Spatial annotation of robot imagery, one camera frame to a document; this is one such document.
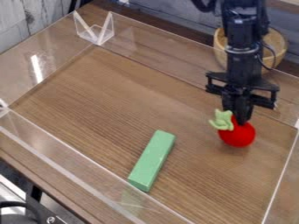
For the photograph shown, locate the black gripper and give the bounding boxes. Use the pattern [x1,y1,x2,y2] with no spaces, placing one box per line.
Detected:
[206,49,279,125]

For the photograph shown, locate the red plush tomato toy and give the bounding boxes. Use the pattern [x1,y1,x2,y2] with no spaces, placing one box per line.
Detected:
[210,109,257,148]

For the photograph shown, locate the green rectangular block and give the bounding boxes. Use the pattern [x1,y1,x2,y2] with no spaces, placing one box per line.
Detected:
[127,130,177,192]

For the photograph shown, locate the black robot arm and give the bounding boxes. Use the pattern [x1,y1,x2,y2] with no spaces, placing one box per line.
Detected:
[191,0,279,125]

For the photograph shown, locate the wooden bowl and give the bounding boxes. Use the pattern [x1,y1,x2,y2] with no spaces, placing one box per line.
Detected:
[214,28,289,68]

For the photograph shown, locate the clear acrylic tray walls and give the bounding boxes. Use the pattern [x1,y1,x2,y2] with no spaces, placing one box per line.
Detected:
[0,6,299,224]

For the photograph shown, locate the clear acrylic corner bracket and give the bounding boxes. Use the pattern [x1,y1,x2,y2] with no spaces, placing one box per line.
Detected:
[73,11,115,46]

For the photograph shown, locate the black metal mount with bolt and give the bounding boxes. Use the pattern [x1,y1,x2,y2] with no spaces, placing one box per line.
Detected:
[26,186,69,224]

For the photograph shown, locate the black cable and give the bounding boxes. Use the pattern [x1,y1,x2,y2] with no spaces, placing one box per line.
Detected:
[0,200,41,224]

